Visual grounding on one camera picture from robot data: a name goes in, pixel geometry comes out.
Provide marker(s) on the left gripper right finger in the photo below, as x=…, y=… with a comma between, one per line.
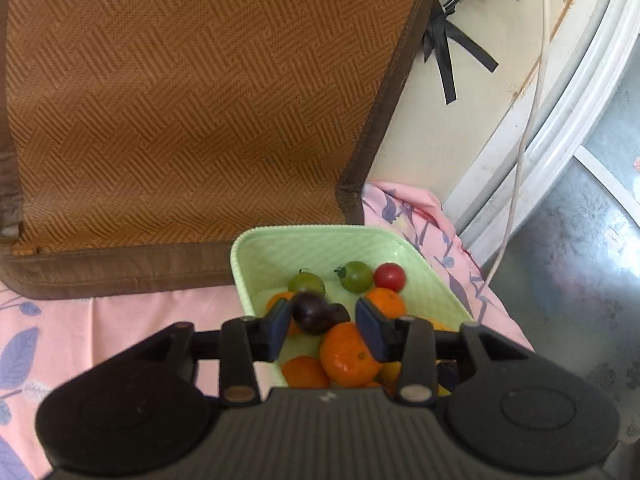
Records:
x=412, y=341

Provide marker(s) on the mandarin in basket centre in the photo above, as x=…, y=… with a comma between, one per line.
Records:
x=346, y=358

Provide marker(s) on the green tomato left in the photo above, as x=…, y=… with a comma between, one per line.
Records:
x=305, y=281

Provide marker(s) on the small red fruit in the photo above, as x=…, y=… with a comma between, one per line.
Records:
x=391, y=276

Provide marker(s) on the black tape strips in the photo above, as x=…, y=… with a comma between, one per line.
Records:
x=439, y=31

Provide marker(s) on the mandarin in basket back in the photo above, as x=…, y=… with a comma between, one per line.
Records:
x=387, y=301

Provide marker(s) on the green tomato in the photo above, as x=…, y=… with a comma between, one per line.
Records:
x=355, y=276
x=305, y=281

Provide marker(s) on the brown woven seat mat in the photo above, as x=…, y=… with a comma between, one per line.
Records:
x=140, y=138

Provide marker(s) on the yellow orange in basket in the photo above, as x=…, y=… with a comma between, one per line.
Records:
x=388, y=377

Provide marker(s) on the mandarin in basket front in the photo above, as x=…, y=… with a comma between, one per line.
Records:
x=305, y=372

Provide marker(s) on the green tomato right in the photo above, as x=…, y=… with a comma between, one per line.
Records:
x=355, y=276

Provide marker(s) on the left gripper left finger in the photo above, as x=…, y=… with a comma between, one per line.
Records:
x=237, y=345

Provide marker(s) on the dark purple plum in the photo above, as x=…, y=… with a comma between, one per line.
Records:
x=311, y=313

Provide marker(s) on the mandarin in basket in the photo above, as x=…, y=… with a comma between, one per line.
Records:
x=346, y=358
x=305, y=372
x=387, y=301

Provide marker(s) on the pink deer bed sheet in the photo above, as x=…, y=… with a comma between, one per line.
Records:
x=44, y=343

